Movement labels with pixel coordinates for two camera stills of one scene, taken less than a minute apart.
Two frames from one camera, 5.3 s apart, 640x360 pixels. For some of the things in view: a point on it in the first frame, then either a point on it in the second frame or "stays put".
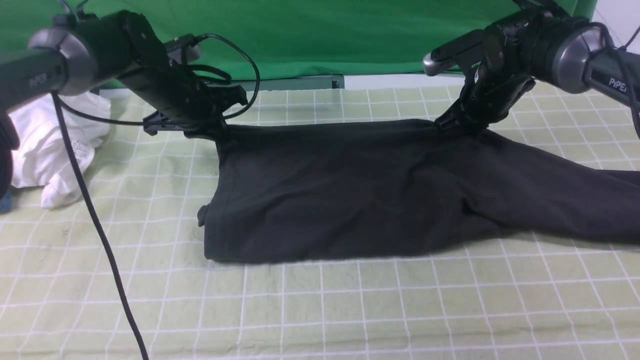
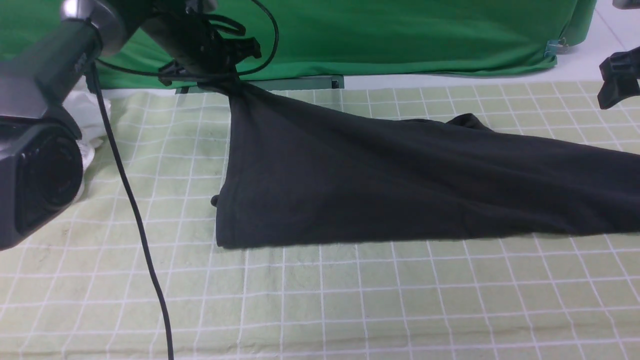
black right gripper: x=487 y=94 to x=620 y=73
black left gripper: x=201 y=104 to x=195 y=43
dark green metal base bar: x=299 y=83 stays put
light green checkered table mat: x=502 y=298 stays put
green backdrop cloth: x=271 y=39 stays put
